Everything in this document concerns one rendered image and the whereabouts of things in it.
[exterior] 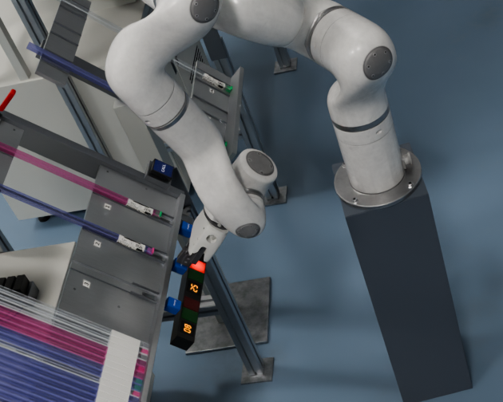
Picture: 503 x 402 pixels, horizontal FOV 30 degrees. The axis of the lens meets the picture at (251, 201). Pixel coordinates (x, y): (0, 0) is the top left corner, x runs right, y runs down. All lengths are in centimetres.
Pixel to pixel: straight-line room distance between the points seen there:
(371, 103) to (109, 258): 62
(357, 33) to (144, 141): 80
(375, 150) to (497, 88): 148
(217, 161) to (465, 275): 122
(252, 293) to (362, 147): 106
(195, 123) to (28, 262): 83
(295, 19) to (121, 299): 66
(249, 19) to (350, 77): 23
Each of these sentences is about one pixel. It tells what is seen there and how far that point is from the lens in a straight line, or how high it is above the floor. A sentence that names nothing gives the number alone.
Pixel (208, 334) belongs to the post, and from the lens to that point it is 283.
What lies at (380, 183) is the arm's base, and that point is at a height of 74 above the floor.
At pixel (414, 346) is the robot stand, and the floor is 23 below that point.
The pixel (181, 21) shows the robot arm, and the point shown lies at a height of 134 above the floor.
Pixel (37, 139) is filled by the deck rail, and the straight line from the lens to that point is 213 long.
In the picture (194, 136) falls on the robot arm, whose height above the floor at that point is 109.
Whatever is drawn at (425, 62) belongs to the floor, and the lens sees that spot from 356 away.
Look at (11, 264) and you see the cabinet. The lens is 240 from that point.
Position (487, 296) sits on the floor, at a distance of 272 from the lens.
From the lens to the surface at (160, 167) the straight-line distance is 214.
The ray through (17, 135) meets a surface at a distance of 210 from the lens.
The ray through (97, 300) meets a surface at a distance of 190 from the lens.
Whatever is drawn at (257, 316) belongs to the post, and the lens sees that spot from 282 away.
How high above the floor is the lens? 207
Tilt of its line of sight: 41 degrees down
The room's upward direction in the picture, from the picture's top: 22 degrees counter-clockwise
